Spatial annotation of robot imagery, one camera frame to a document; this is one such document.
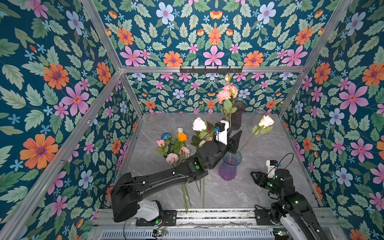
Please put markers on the artificial flower bunch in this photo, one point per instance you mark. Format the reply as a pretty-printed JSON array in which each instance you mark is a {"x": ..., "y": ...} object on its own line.
[{"x": 175, "y": 149}]

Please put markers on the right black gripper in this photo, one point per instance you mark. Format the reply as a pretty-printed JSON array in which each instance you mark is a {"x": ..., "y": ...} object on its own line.
[{"x": 260, "y": 177}]

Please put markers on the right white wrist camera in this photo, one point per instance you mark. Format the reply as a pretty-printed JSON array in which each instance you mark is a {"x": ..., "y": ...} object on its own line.
[{"x": 272, "y": 165}]

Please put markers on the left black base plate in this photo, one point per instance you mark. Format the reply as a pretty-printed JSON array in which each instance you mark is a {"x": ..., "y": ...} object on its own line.
[{"x": 166, "y": 218}]

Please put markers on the black hook rail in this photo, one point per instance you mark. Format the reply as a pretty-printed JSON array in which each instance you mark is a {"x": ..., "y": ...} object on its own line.
[{"x": 208, "y": 70}]

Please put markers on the dark mauve glass vase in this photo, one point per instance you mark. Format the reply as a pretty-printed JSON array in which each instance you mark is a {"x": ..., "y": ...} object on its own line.
[{"x": 236, "y": 117}]

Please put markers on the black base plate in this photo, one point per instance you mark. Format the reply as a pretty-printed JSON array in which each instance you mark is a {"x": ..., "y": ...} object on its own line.
[
  {"x": 263, "y": 218},
  {"x": 166, "y": 218}
]

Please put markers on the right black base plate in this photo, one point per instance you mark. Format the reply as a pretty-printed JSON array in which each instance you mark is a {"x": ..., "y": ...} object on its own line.
[{"x": 263, "y": 218}]

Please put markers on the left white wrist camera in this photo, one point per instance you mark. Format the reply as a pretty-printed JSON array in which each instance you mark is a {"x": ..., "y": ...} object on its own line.
[{"x": 221, "y": 132}]

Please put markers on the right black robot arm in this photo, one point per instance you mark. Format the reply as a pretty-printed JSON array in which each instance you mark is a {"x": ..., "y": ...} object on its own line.
[{"x": 290, "y": 210}]

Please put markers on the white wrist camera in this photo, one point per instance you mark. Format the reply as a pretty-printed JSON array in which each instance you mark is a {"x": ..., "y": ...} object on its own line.
[
  {"x": 221, "y": 132},
  {"x": 272, "y": 165}
]

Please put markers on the cream white rose stem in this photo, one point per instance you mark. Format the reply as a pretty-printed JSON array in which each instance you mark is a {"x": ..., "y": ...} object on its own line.
[{"x": 264, "y": 126}]

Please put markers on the purple blue glass vase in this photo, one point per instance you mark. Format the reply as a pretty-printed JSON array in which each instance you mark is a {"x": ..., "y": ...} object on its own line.
[{"x": 228, "y": 168}]

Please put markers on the aluminium mounting rail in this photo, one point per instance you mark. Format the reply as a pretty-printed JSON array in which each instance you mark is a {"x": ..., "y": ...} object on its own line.
[{"x": 192, "y": 218}]

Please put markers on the pink carnation stem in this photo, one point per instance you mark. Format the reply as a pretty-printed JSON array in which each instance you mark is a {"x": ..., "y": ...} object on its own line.
[{"x": 227, "y": 97}]

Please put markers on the clear glass vase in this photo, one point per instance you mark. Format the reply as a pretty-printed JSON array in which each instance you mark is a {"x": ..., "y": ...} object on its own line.
[{"x": 258, "y": 118}]

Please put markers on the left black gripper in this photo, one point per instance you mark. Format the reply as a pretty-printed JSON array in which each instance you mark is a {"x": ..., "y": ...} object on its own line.
[{"x": 234, "y": 143}]

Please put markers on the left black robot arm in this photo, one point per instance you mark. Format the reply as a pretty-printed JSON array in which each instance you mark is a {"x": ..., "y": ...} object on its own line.
[{"x": 129, "y": 193}]

